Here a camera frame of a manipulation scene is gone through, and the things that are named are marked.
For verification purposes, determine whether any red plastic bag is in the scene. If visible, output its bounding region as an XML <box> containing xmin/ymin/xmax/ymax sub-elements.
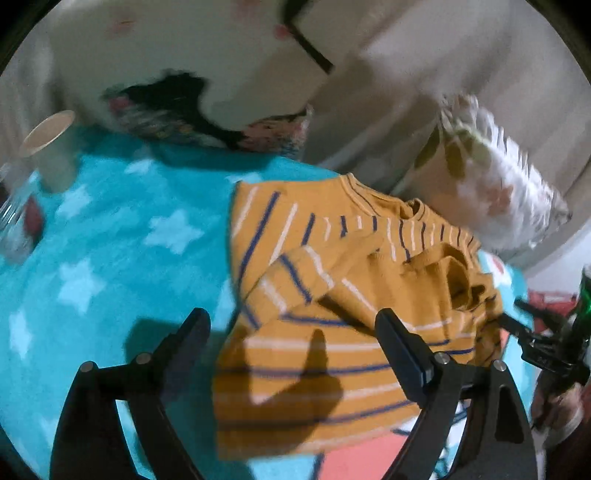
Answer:
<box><xmin>527</xmin><ymin>289</ymin><xmax>578</xmax><ymax>317</ymax></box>

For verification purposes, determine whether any white floral pillow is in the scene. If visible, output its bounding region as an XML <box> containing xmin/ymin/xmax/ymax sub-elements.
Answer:
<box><xmin>393</xmin><ymin>94</ymin><xmax>572</xmax><ymax>258</ymax></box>

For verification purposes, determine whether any beige paper cup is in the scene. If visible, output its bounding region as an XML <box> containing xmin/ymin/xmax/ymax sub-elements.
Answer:
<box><xmin>19</xmin><ymin>110</ymin><xmax>78</xmax><ymax>193</ymax></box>

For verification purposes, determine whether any turquoise star cartoon blanket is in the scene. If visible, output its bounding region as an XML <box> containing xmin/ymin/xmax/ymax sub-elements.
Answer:
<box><xmin>0</xmin><ymin>128</ymin><xmax>539</xmax><ymax>480</ymax></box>

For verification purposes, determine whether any mustard striped knit sweater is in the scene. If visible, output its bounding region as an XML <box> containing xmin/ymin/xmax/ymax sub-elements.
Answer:
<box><xmin>212</xmin><ymin>175</ymin><xmax>503</xmax><ymax>460</ymax></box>

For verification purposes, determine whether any cream crane embroidered cushion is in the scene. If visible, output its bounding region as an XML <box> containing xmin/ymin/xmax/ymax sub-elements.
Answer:
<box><xmin>102</xmin><ymin>70</ymin><xmax>314</xmax><ymax>160</ymax></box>

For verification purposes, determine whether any clear glass jar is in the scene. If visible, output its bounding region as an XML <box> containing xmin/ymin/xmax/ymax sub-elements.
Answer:
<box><xmin>1</xmin><ymin>163</ymin><xmax>45</xmax><ymax>264</ymax></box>

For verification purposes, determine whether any beige curtain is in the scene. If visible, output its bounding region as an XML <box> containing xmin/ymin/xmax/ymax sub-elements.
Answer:
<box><xmin>304</xmin><ymin>1</ymin><xmax>590</xmax><ymax>192</ymax></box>

